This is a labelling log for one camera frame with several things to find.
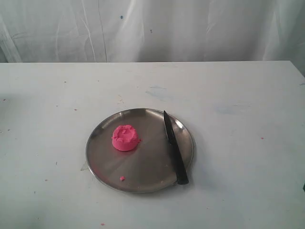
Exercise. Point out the pink dough lump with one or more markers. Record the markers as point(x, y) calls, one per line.
point(125, 138)

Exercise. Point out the black knife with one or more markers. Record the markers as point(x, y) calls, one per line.
point(176, 157)

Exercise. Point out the round stainless steel plate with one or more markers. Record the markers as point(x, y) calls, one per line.
point(147, 168)

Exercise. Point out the clear tape piece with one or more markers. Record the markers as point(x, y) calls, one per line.
point(84, 166)

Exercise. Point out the white plastic backdrop curtain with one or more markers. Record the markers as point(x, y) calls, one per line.
point(151, 30)

